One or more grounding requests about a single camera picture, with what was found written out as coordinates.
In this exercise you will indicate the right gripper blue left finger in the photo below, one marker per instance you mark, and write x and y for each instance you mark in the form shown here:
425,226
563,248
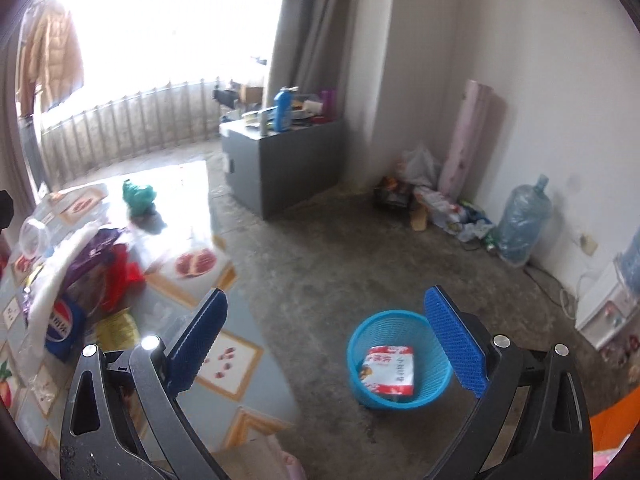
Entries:
187,355

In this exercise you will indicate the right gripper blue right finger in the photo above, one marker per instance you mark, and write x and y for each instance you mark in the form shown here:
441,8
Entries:
466,356

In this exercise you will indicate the red white snack bag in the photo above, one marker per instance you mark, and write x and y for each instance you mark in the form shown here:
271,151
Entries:
388,371

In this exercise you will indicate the red plastic wrapper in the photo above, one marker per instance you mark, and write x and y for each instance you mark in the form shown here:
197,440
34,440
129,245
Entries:
120,276

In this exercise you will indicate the purple snack bag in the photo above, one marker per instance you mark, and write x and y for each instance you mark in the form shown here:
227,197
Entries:
95,252

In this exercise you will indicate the teal green plastic bag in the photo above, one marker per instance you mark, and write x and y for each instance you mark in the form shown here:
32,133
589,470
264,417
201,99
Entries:
138,198

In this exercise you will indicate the clear plastic cup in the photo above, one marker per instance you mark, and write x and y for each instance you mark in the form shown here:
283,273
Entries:
35,240

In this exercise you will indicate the blue plastic trash basket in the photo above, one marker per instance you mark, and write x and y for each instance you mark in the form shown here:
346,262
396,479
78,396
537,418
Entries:
432,369

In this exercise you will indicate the trash pile in corner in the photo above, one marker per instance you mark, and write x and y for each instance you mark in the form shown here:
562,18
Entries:
464,221

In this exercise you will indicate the fruit pattern tablecloth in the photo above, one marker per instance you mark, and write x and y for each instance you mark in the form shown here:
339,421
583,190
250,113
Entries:
240,399

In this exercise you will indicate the empty water jug on floor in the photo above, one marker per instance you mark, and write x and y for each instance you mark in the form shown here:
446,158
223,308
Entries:
527,211

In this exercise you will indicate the white water dispenser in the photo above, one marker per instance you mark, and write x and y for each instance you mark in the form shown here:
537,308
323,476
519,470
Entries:
606,308

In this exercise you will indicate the pink rolled mat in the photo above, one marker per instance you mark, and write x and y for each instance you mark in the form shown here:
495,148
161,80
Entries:
465,138

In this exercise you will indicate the orange paper bag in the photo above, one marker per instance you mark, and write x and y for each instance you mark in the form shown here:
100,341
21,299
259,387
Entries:
610,427

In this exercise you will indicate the white plastic bag in corner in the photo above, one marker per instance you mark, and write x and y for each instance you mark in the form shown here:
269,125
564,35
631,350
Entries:
419,167

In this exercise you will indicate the water jug on dispenser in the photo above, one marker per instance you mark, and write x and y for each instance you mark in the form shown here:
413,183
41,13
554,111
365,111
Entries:
628,266

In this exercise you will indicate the grey cabinet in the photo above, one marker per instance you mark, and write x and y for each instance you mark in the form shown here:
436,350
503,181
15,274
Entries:
268,174

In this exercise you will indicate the balcony railing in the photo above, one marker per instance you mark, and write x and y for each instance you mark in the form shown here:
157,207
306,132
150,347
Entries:
77,140

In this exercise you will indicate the cardboard box on balcony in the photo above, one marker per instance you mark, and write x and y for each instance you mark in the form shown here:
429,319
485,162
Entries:
251,95

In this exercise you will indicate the purple bottle on cabinet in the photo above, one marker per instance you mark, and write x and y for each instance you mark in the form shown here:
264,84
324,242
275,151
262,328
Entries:
328,97

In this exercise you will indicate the blue detergent bottle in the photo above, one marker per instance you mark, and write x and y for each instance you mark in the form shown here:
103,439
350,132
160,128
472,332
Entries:
282,114

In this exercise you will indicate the grey curtain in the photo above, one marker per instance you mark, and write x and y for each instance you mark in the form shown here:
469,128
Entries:
312,48

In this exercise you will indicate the beige hanging jacket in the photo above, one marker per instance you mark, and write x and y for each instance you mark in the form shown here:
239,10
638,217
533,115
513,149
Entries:
51,63

